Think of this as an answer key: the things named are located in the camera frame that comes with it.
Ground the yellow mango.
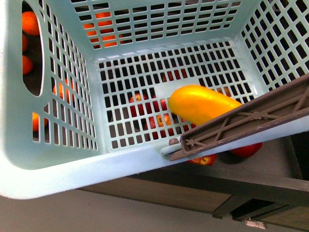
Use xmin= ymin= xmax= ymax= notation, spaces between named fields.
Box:
xmin=168 ymin=85 xmax=241 ymax=125

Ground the red apple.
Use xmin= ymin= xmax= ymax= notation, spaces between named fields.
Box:
xmin=229 ymin=143 xmax=263 ymax=158
xmin=188 ymin=154 xmax=217 ymax=166

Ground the orange fruit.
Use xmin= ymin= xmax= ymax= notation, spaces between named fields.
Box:
xmin=22 ymin=55 xmax=33 ymax=75
xmin=22 ymin=11 xmax=40 ymax=36
xmin=22 ymin=34 xmax=29 ymax=53

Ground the brown basket handle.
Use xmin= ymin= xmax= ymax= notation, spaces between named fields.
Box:
xmin=160 ymin=74 xmax=309 ymax=161

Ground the light teal plastic basket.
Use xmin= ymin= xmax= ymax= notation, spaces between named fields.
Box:
xmin=0 ymin=0 xmax=309 ymax=199

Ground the black fruit display shelf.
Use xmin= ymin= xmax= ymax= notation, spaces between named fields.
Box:
xmin=84 ymin=132 xmax=309 ymax=232

